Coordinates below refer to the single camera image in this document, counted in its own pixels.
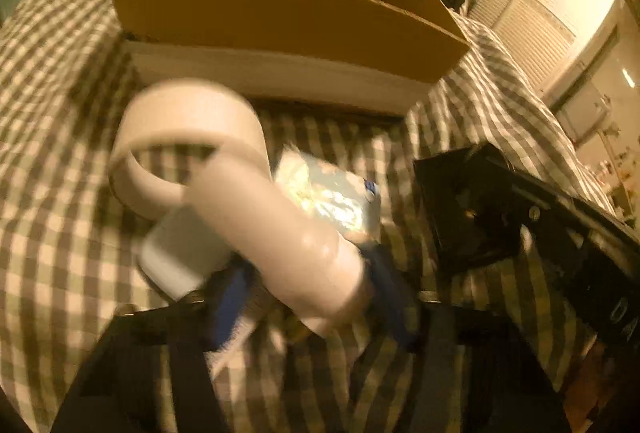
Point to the light blue earbuds case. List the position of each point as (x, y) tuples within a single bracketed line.
[(180, 253)]

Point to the white tape roll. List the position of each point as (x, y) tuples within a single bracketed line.
[(185, 112)]

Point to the brown cardboard box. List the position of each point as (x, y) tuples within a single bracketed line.
[(379, 56)]

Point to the grey white checkered bedspread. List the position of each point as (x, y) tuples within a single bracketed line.
[(69, 248)]

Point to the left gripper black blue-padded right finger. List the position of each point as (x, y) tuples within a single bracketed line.
[(462, 356)]

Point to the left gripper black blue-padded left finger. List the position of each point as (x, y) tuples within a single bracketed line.
[(114, 390)]

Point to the blue white tissue pack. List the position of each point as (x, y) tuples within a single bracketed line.
[(348, 201)]

